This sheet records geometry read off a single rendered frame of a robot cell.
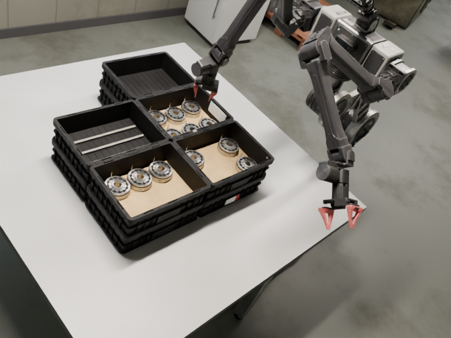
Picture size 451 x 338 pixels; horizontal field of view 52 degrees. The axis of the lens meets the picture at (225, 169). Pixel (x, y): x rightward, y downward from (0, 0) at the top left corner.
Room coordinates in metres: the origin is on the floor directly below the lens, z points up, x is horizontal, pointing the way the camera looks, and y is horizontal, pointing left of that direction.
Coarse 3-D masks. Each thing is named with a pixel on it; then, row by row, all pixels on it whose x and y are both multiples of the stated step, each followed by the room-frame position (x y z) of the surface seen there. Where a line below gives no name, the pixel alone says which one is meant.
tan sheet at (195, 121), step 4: (180, 108) 1.91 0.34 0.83; (164, 112) 1.83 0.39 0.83; (204, 112) 1.96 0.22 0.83; (200, 116) 1.91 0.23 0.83; (204, 116) 1.93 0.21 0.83; (208, 116) 1.94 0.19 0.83; (188, 120) 1.84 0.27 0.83; (192, 120) 1.86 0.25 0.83; (196, 120) 1.87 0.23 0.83; (168, 124) 1.75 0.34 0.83; (172, 124) 1.77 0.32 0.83; (184, 124) 1.80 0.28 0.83; (196, 124) 1.84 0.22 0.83; (164, 128) 1.71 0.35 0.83; (168, 128) 1.72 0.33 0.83; (172, 128) 1.74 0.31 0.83; (176, 128) 1.75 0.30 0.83; (180, 128) 1.76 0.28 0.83
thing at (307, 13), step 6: (300, 6) 2.10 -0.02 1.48; (306, 6) 2.09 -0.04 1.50; (312, 6) 2.08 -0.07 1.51; (300, 12) 2.03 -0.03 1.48; (306, 12) 2.05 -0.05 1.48; (312, 12) 2.07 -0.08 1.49; (306, 18) 2.04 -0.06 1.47; (312, 18) 2.07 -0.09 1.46; (300, 24) 2.04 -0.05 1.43; (306, 24) 2.05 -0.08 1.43; (306, 30) 2.07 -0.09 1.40
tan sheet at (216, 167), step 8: (216, 144) 1.76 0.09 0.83; (200, 152) 1.65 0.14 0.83; (208, 152) 1.68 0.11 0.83; (216, 152) 1.70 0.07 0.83; (240, 152) 1.77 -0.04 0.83; (208, 160) 1.62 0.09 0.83; (216, 160) 1.65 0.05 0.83; (224, 160) 1.67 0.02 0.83; (232, 160) 1.69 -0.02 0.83; (208, 168) 1.57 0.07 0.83; (216, 168) 1.59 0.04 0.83; (224, 168) 1.62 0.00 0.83; (232, 168) 1.64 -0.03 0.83; (208, 176) 1.52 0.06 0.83; (216, 176) 1.54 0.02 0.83; (224, 176) 1.57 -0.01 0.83
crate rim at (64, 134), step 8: (112, 104) 1.60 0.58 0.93; (120, 104) 1.63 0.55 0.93; (136, 104) 1.67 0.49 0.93; (80, 112) 1.47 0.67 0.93; (88, 112) 1.49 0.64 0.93; (144, 112) 1.64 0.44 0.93; (56, 120) 1.37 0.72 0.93; (152, 120) 1.61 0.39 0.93; (56, 128) 1.34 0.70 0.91; (64, 136) 1.31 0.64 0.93; (72, 144) 1.28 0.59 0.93; (152, 144) 1.46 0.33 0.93; (80, 152) 1.26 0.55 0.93; (128, 152) 1.36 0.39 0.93; (80, 160) 1.24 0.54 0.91; (104, 160) 1.27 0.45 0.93; (88, 168) 1.21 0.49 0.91
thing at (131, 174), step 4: (136, 168) 1.36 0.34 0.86; (140, 168) 1.37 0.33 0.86; (132, 172) 1.33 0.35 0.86; (136, 172) 1.34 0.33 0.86; (144, 172) 1.36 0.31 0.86; (148, 172) 1.37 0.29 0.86; (128, 176) 1.30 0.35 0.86; (132, 176) 1.31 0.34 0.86; (148, 176) 1.35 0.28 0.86; (132, 180) 1.29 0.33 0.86; (136, 180) 1.30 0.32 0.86; (144, 180) 1.32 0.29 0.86; (148, 180) 1.33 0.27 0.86; (136, 184) 1.28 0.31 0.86; (140, 184) 1.29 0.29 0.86; (144, 184) 1.30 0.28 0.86; (148, 184) 1.31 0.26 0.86
